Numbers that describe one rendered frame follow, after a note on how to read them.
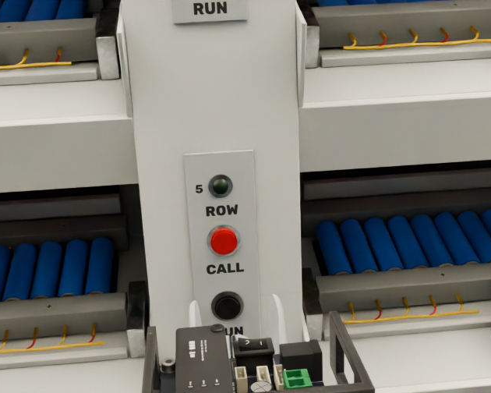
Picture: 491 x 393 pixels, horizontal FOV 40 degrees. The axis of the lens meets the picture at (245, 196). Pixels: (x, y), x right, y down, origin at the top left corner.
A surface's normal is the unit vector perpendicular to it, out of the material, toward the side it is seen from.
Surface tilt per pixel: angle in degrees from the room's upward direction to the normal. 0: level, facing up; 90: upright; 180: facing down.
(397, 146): 108
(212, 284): 90
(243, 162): 90
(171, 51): 90
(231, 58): 90
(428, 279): 18
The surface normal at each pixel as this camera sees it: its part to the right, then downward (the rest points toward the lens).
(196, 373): -0.04, -0.95
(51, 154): 0.10, 0.58
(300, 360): 0.09, 0.29
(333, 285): -0.01, -0.82
